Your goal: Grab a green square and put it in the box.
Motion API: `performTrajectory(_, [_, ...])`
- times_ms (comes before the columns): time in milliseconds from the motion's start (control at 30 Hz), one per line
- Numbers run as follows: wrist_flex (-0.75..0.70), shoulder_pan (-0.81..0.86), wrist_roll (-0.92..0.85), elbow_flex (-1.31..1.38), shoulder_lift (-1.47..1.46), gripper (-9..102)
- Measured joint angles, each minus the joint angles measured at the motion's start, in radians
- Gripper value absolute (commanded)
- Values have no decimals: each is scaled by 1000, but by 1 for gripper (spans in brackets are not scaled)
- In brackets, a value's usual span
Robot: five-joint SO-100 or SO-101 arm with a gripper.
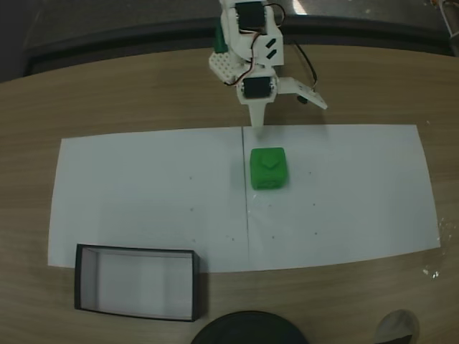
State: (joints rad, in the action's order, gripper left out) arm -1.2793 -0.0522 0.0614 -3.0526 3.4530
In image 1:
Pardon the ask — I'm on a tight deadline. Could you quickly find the black cardboard box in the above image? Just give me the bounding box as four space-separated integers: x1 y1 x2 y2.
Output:
73 243 202 323

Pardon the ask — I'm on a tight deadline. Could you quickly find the green cube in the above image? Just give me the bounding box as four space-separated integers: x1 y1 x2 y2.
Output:
248 146 290 191

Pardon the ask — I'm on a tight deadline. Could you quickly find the black round stand base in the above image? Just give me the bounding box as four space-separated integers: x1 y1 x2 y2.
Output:
189 310 309 344

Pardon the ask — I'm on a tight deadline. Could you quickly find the round table cable hole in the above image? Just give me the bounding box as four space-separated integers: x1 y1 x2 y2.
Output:
377 309 421 344

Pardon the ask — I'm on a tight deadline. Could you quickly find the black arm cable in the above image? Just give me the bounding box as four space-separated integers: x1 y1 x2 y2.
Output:
293 38 319 91

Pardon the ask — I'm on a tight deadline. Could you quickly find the white paper sheet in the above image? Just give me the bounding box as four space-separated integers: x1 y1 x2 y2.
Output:
242 123 443 273
47 126 251 276

